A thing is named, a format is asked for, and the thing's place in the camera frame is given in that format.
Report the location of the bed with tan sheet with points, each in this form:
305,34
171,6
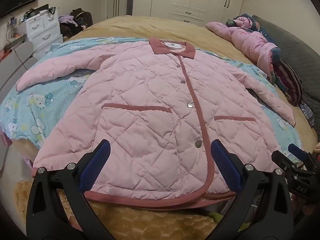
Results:
160,27

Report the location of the pink quilted jacket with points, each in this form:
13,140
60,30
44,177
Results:
140,105

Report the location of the grey chair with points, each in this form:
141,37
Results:
15,62

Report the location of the dark clothes pile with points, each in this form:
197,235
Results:
68,30

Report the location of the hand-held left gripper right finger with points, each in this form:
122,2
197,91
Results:
226,163

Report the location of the white wardrobe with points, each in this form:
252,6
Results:
190,0

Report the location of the striped dark red cloth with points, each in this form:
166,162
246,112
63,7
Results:
290,82

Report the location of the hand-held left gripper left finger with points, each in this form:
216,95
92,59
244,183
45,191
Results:
96,163

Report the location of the blue cartoon cat blanket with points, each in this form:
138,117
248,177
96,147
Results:
42,105

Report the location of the purple clothing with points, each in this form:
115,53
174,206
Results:
65,19

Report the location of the white drawer cabinet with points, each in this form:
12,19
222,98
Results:
43,31

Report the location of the grey quilted headboard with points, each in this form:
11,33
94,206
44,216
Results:
303,55

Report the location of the blue patterned cloth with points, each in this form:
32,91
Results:
308,113

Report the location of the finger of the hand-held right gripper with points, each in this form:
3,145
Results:
282,161
297,152

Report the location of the black backpack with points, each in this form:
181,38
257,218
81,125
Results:
81,17

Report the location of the pink padded coat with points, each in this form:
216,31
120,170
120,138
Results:
250,43

